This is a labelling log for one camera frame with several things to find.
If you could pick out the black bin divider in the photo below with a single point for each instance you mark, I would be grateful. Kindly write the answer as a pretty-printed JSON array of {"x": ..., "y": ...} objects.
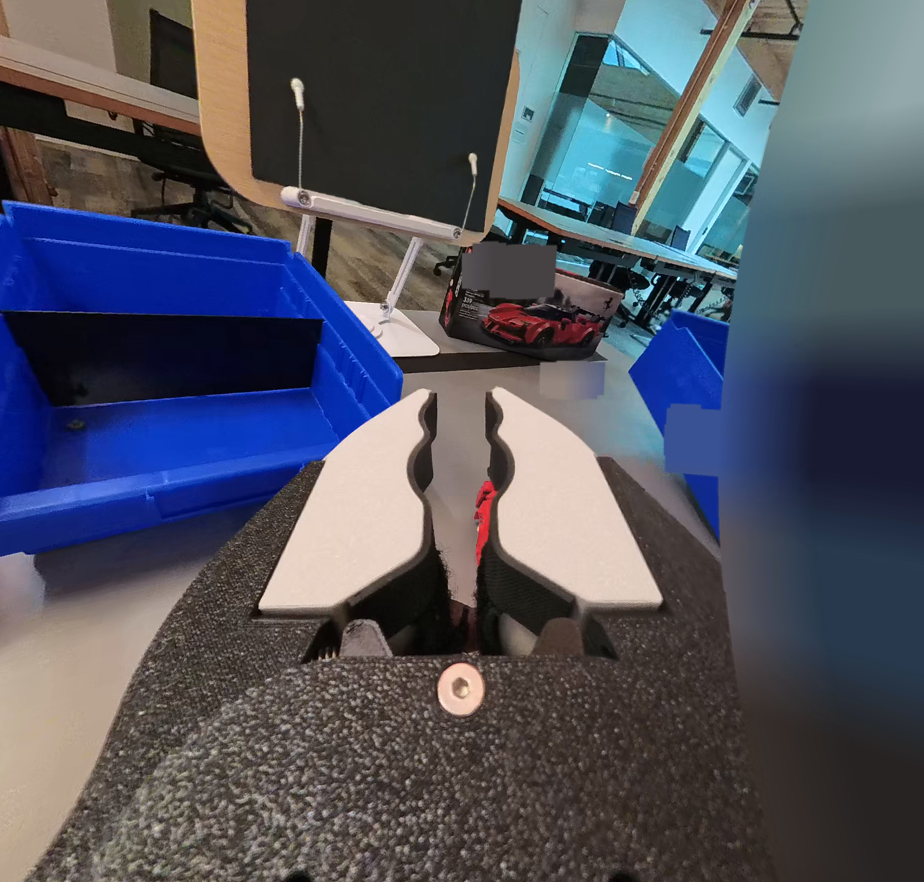
[{"x": 166, "y": 355}]

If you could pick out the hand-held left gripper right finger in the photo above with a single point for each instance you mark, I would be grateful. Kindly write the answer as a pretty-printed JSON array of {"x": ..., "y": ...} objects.
[{"x": 563, "y": 514}]

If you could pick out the lego car set box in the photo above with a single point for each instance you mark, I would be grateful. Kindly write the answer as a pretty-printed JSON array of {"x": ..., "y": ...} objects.
[{"x": 534, "y": 326}]

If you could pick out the red lego car piece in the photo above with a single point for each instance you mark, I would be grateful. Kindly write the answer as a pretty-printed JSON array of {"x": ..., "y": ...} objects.
[{"x": 483, "y": 514}]

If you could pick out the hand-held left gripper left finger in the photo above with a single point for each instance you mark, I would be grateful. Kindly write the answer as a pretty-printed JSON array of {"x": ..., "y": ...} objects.
[{"x": 354, "y": 506}]

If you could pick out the rounded wooden panel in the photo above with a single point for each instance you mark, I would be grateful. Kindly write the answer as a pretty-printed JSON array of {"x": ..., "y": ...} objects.
[{"x": 220, "y": 87}]

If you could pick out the long office desk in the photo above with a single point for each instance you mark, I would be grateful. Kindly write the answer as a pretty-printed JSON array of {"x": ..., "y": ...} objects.
[{"x": 72, "y": 80}]

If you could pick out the black office chair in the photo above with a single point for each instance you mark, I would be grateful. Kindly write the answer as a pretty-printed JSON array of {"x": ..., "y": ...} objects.
[{"x": 173, "y": 51}]

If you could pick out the long wooden office table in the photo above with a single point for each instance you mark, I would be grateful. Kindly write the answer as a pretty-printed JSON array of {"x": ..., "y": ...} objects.
[{"x": 577, "y": 230}]

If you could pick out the blue plastic bin with divider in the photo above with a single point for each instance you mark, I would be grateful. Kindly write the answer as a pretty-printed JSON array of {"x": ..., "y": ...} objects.
[{"x": 188, "y": 449}]

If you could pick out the white board stand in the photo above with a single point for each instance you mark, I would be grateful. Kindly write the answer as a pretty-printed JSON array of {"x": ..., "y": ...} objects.
[{"x": 375, "y": 212}]

